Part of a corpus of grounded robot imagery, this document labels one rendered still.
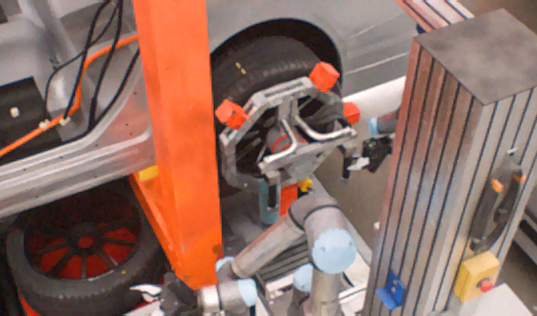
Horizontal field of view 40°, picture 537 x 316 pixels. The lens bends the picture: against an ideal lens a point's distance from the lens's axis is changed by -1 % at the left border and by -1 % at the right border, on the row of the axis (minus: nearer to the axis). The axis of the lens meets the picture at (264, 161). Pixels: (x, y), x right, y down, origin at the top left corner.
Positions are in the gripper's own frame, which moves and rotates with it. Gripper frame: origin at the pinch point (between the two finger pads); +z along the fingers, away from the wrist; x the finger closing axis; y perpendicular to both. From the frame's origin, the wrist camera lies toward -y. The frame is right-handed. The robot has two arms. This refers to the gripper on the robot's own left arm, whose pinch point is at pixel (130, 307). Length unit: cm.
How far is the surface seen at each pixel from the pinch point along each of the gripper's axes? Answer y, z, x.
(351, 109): 21, -97, 106
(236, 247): 72, -41, 87
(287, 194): 57, -67, 99
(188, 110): -32, -25, 46
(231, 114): 1, -43, 86
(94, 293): 65, 19, 68
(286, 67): -7, -68, 101
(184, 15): -65, -27, 41
